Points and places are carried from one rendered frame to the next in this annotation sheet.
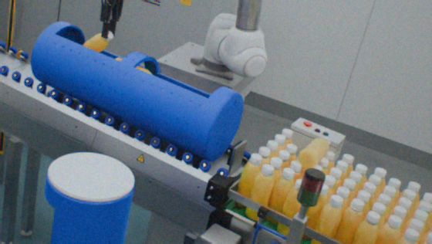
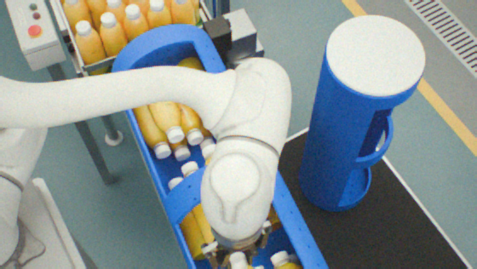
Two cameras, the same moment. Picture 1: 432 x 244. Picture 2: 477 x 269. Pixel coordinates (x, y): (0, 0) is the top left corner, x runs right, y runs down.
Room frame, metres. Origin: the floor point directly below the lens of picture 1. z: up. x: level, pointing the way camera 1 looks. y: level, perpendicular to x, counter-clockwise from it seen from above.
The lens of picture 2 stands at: (2.73, 0.57, 2.43)
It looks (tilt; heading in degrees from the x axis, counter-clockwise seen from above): 62 degrees down; 220
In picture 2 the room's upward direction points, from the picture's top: straight up
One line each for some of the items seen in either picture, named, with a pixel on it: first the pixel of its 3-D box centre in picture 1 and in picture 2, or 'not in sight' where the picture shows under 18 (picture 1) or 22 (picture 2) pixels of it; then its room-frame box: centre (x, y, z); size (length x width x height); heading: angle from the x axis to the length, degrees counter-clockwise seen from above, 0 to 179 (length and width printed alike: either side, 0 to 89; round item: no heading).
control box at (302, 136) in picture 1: (315, 140); (36, 29); (2.27, -0.57, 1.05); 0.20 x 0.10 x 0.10; 63
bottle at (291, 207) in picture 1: (293, 208); not in sight; (1.82, -0.46, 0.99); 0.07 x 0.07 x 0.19
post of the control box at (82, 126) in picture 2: not in sight; (81, 123); (2.27, -0.57, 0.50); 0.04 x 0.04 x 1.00; 63
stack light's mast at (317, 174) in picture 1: (308, 195); not in sight; (1.61, -0.44, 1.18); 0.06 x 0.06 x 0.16
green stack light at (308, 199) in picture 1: (308, 194); not in sight; (1.61, -0.44, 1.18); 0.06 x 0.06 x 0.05
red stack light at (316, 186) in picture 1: (312, 181); not in sight; (1.61, -0.44, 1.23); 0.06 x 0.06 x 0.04
